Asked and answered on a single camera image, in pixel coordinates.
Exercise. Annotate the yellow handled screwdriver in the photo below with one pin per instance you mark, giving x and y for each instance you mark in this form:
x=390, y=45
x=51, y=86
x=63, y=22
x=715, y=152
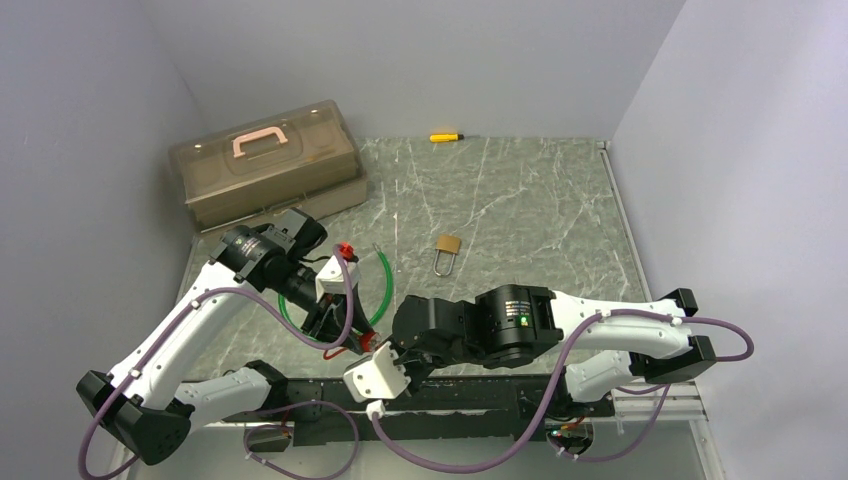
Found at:
x=446, y=138

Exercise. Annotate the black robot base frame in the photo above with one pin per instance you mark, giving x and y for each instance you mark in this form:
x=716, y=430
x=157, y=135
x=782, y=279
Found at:
x=445, y=407

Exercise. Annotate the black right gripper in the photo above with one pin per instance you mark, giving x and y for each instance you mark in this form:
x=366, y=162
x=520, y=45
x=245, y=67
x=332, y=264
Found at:
x=413, y=376

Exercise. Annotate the brown translucent toolbox pink handle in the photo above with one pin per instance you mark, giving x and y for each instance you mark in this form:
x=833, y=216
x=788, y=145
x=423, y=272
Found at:
x=306, y=158

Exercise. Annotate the red cable padlock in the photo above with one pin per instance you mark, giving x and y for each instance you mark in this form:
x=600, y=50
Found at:
x=369, y=342

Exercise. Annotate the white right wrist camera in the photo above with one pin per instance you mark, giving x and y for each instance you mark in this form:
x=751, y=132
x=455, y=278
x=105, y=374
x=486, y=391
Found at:
x=377, y=377

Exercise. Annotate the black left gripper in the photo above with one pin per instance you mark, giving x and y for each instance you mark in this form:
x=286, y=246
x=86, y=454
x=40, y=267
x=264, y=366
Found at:
x=328, y=318

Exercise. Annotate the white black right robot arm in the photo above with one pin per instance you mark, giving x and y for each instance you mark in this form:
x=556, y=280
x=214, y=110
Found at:
x=512, y=325

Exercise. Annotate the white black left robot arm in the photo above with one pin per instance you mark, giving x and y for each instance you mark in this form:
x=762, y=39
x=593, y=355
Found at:
x=145, y=401

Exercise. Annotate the green cable lock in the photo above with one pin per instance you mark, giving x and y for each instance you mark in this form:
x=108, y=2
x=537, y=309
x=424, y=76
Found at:
x=387, y=295

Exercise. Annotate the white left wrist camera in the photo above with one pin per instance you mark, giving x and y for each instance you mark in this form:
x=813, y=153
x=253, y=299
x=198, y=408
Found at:
x=338, y=276

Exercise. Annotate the brass padlock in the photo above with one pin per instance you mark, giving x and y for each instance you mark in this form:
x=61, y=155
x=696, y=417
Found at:
x=446, y=245

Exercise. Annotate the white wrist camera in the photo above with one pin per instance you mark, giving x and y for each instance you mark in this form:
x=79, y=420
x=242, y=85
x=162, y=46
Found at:
x=377, y=377
x=338, y=276

